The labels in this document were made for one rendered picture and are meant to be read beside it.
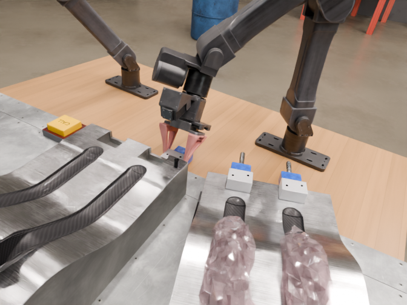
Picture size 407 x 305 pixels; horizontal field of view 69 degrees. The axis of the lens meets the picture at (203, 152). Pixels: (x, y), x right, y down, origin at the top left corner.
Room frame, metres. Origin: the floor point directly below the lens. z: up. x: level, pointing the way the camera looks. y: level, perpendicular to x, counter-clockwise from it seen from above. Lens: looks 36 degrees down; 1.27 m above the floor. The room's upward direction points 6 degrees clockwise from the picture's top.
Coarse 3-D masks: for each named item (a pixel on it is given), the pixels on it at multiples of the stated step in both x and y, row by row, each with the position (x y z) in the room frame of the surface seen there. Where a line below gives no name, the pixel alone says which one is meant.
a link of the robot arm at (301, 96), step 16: (320, 16) 0.64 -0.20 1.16; (304, 32) 0.69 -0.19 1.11; (320, 32) 0.65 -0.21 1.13; (336, 32) 0.66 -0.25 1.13; (304, 48) 0.67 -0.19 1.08; (320, 48) 0.66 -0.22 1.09; (304, 64) 0.66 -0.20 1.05; (320, 64) 0.66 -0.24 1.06; (304, 80) 0.66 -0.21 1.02; (288, 96) 0.69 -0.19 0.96; (304, 96) 0.66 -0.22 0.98; (288, 112) 0.66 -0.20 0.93; (304, 112) 0.65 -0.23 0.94
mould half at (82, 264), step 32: (96, 128) 0.56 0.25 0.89; (32, 160) 0.43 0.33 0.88; (64, 160) 0.44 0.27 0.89; (96, 160) 0.45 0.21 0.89; (128, 160) 0.46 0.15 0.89; (0, 192) 0.33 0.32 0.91; (64, 192) 0.36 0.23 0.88; (96, 192) 0.37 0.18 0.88; (128, 192) 0.38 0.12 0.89; (160, 192) 0.38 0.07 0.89; (0, 224) 0.25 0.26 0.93; (32, 224) 0.26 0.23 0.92; (96, 224) 0.30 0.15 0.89; (128, 224) 0.31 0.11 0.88; (32, 256) 0.21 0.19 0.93; (64, 256) 0.21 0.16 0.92; (96, 256) 0.24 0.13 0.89; (128, 256) 0.30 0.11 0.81; (0, 288) 0.16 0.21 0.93; (32, 288) 0.17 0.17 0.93; (64, 288) 0.19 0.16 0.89; (96, 288) 0.23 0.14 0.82
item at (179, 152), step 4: (176, 148) 0.58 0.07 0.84; (180, 148) 0.59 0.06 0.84; (184, 148) 0.59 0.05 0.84; (164, 152) 0.55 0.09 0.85; (168, 152) 0.55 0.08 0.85; (172, 152) 0.55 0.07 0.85; (176, 152) 0.55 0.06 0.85; (180, 152) 0.57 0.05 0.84; (184, 152) 0.57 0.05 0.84; (160, 156) 0.53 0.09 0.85; (164, 156) 0.53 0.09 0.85; (176, 156) 0.54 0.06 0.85; (180, 156) 0.54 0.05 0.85; (192, 156) 0.58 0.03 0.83; (188, 160) 0.56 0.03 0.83
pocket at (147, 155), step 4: (148, 148) 0.51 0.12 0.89; (144, 152) 0.50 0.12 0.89; (148, 152) 0.51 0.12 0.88; (140, 156) 0.48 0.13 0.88; (144, 156) 0.50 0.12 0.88; (148, 156) 0.51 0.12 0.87; (152, 156) 0.50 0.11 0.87; (156, 156) 0.50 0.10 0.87; (168, 156) 0.49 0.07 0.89; (148, 160) 0.50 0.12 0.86; (152, 160) 0.50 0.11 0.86; (156, 160) 0.50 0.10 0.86; (160, 160) 0.50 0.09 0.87; (164, 160) 0.49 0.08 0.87; (156, 164) 0.49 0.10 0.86; (160, 164) 0.49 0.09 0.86
